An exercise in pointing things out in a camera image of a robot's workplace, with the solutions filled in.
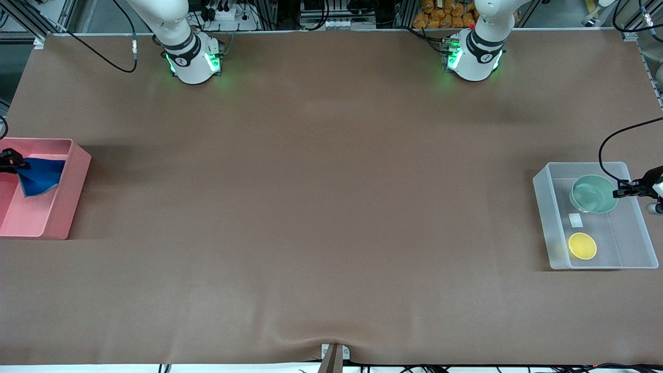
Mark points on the blue cloth with grey edge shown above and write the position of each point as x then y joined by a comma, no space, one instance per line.
44,176

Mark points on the metal table clamp bracket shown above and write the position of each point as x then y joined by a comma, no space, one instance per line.
335,356

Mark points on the clear plastic bin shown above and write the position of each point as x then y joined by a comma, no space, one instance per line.
621,238

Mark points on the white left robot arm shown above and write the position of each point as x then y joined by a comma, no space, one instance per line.
474,57

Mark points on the white power strip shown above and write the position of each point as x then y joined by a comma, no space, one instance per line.
230,18

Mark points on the brown table mat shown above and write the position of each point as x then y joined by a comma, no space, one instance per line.
311,207

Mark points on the yellow cup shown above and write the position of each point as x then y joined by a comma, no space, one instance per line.
582,245

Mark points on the white socket bar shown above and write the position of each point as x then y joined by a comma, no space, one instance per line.
336,24

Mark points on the pale green bowl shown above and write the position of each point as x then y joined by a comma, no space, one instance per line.
593,194

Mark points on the white label sticker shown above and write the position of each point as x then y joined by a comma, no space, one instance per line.
575,220

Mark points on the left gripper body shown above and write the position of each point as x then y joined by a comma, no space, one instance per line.
644,187

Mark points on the pink plastic bin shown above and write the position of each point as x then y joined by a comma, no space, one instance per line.
46,212

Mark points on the orange packaged snack bags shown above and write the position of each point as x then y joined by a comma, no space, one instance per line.
445,14

